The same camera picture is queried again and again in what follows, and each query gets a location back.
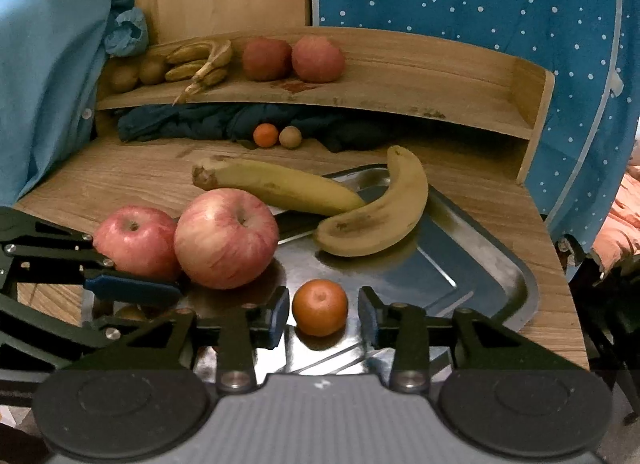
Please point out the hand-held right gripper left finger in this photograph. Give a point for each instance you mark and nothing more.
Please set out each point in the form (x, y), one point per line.
(277, 316)

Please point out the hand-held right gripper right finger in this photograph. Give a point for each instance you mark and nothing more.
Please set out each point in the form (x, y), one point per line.
(369, 316)

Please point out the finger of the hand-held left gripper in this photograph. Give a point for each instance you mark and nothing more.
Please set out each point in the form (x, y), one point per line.
(135, 289)
(100, 330)

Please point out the brown kiwi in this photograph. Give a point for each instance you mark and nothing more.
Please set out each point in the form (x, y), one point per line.
(290, 138)
(152, 71)
(124, 78)
(131, 314)

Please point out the orange mandarin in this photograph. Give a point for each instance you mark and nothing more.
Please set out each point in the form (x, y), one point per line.
(320, 307)
(265, 136)

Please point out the red striped apple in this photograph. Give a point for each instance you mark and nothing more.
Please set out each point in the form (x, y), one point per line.
(225, 239)
(135, 239)

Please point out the metal tray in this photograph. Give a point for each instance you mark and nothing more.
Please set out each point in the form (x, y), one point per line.
(450, 264)

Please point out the yellow banana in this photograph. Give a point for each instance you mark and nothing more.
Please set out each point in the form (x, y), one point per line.
(280, 186)
(395, 209)

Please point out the curved wooden shelf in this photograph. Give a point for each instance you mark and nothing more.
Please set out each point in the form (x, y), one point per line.
(375, 79)

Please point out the dark blue cloth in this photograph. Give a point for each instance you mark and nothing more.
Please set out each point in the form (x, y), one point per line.
(200, 124)

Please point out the light blue garment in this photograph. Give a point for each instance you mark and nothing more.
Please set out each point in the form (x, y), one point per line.
(45, 69)

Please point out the brown spotted banana bunch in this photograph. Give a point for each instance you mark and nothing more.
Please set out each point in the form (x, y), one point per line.
(192, 52)

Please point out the pink cloth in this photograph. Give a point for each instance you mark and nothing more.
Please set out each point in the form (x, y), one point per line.
(620, 224)

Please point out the blue white-dotted cloth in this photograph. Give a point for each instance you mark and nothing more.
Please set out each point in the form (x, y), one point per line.
(475, 4)

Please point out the black frame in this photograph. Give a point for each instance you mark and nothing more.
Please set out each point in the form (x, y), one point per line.
(610, 324)

